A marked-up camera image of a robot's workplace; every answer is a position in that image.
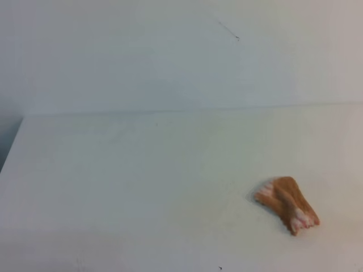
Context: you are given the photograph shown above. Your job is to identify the orange and white rag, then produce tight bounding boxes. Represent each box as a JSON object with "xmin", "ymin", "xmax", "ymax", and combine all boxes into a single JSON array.
[{"xmin": 253, "ymin": 176, "xmax": 320, "ymax": 236}]

